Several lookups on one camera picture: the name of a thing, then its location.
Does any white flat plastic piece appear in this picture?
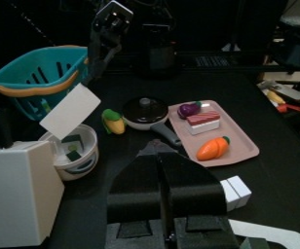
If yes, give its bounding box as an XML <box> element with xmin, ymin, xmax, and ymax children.
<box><xmin>226</xmin><ymin>219</ymin><xmax>300</xmax><ymax>249</ymax></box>

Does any pink plastic tray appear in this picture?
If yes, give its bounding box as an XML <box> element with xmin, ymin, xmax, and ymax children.
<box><xmin>167</xmin><ymin>99</ymin><xmax>262</xmax><ymax>168</ymax></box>

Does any orange toy carrot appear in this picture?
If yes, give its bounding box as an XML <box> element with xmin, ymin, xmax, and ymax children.
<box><xmin>193</xmin><ymin>135</ymin><xmax>231</xmax><ymax>162</ymax></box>

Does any yellow toy item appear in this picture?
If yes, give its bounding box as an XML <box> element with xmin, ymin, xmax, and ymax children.
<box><xmin>264</xmin><ymin>89</ymin><xmax>286</xmax><ymax>105</ymax></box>

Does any small white split block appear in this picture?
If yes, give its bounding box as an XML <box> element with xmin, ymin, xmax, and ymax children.
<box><xmin>219</xmin><ymin>175</ymin><xmax>252</xmax><ymax>212</ymax></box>

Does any toy pot with black lid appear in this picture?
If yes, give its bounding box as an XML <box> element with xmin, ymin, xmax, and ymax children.
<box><xmin>121</xmin><ymin>95</ymin><xmax>181</xmax><ymax>148</ymax></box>

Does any teal basket with orange rim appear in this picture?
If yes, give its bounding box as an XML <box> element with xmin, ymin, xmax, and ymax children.
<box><xmin>0</xmin><ymin>45</ymin><xmax>91</xmax><ymax>122</ymax></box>

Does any green toy piece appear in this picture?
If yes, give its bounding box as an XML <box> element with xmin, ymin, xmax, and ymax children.
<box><xmin>60</xmin><ymin>133</ymin><xmax>85</xmax><ymax>151</ymax></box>
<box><xmin>64</xmin><ymin>149</ymin><xmax>83</xmax><ymax>162</ymax></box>

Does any white toy cleaver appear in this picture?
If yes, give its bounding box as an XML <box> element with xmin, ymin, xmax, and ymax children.
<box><xmin>37</xmin><ymin>69</ymin><xmax>103</xmax><ymax>141</ymax></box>

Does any toy meat slice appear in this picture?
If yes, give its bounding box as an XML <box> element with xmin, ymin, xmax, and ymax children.
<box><xmin>184</xmin><ymin>110</ymin><xmax>223</xmax><ymax>136</ymax></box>

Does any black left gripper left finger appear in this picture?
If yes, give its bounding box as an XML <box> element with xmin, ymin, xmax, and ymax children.
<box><xmin>105</xmin><ymin>139</ymin><xmax>163</xmax><ymax>226</ymax></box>

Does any purple toy eggplant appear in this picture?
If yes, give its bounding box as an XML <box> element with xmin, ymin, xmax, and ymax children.
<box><xmin>175</xmin><ymin>100</ymin><xmax>203</xmax><ymax>120</ymax></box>

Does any red toy item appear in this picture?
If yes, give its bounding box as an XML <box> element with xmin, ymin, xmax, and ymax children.
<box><xmin>275</xmin><ymin>103</ymin><xmax>300</xmax><ymax>114</ymax></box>

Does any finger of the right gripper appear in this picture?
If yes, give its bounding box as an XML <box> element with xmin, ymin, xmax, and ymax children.
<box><xmin>101</xmin><ymin>31</ymin><xmax>124</xmax><ymax>67</ymax></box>
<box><xmin>85</xmin><ymin>29</ymin><xmax>108</xmax><ymax>82</ymax></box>

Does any toy corn cob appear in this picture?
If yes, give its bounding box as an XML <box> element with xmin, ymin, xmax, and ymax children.
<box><xmin>100</xmin><ymin>108</ymin><xmax>127</xmax><ymax>136</ymax></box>

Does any grey flat object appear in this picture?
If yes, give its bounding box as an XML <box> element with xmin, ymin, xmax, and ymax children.
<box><xmin>256</xmin><ymin>80</ymin><xmax>300</xmax><ymax>101</ymax></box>

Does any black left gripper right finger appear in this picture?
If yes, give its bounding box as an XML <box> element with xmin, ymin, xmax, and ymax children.
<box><xmin>156</xmin><ymin>139</ymin><xmax>227</xmax><ymax>225</ymax></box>

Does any white bowl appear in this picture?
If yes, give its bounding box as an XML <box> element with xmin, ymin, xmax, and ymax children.
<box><xmin>36</xmin><ymin>123</ymin><xmax>100</xmax><ymax>182</ymax></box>

